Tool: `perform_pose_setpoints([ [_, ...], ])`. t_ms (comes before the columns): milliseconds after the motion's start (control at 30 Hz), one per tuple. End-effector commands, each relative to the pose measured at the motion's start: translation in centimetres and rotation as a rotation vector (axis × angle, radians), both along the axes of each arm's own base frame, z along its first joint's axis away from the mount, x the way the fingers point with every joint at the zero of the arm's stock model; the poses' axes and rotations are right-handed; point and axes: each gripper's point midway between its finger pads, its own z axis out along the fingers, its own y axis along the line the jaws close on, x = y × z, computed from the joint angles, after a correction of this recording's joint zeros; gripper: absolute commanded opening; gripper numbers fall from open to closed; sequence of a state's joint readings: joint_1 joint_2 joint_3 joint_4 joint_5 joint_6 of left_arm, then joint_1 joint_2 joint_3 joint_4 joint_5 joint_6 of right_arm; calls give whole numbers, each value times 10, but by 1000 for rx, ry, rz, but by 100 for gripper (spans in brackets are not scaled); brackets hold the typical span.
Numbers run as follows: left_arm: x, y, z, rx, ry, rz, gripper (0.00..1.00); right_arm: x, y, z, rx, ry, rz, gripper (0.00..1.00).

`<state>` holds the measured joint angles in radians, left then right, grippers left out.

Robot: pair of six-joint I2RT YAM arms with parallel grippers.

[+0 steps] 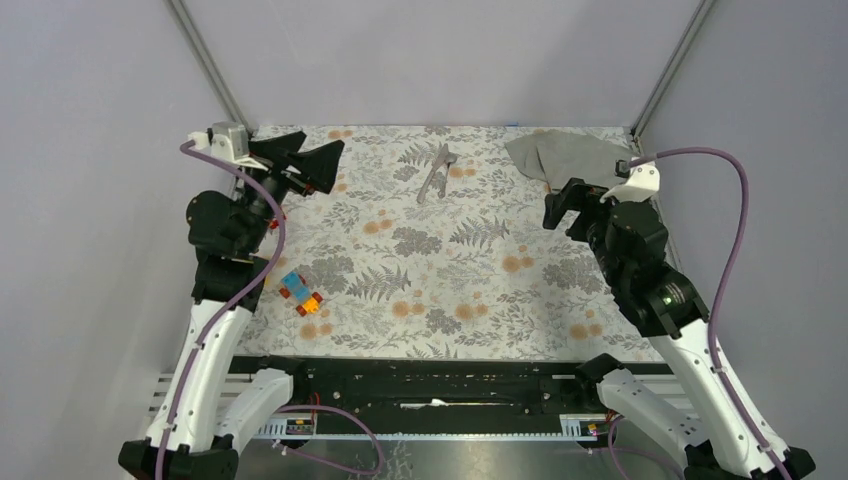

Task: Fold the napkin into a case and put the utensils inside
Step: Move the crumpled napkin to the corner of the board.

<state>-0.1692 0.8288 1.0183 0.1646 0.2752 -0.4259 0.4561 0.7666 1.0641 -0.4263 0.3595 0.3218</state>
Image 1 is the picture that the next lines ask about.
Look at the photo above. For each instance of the blue orange toy car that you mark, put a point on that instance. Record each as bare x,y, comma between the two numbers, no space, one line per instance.
294,286

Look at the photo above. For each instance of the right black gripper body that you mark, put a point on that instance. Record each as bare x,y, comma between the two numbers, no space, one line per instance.
591,218

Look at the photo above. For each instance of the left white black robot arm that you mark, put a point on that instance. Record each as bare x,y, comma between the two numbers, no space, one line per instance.
191,436

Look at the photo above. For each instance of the grey cloth napkin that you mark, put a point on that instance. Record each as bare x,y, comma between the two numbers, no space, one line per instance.
556,157

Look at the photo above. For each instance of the left aluminium frame post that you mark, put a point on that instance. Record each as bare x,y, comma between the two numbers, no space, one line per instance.
203,56

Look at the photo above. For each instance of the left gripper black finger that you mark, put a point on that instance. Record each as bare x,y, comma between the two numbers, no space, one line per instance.
318,168
281,151

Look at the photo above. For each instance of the right aluminium frame post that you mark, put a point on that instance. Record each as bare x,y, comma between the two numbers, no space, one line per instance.
696,23

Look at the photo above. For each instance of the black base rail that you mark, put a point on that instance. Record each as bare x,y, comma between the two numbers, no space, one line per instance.
420,396

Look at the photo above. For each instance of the aluminium frame post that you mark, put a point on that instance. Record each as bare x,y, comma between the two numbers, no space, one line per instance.
203,56
696,23

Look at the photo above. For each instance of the floral patterned tablecloth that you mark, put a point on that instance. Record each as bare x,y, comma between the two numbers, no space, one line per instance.
469,274

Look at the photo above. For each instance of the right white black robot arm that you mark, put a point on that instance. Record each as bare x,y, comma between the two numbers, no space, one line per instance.
725,437

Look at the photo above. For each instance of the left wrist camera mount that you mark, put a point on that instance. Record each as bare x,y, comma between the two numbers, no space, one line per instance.
228,142

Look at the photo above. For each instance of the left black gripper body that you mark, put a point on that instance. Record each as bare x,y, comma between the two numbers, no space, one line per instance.
273,181

